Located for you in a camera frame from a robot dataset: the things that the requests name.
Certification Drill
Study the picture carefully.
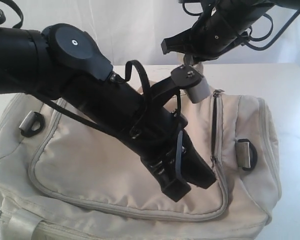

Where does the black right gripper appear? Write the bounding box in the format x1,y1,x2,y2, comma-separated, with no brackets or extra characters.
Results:
161,0,265,61

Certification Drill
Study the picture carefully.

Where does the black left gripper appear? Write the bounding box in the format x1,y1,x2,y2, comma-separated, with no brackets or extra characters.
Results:
64,75,191,202

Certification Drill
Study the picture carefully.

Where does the beige duffel bag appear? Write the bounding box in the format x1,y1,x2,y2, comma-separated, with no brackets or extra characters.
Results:
0,89,281,240

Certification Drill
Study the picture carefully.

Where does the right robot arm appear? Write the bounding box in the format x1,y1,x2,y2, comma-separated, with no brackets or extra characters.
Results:
161,0,300,62

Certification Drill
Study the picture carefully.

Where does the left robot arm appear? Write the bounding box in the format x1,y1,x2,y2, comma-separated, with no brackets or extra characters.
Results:
0,23,217,202

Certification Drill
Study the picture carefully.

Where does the white backdrop curtain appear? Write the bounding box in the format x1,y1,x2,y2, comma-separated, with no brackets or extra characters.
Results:
17,0,300,66

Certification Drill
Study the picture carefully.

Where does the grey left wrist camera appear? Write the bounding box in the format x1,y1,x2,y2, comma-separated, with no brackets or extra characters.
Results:
170,65,211,104

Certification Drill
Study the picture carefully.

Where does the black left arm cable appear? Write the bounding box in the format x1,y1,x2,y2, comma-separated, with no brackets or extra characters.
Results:
0,0,186,186

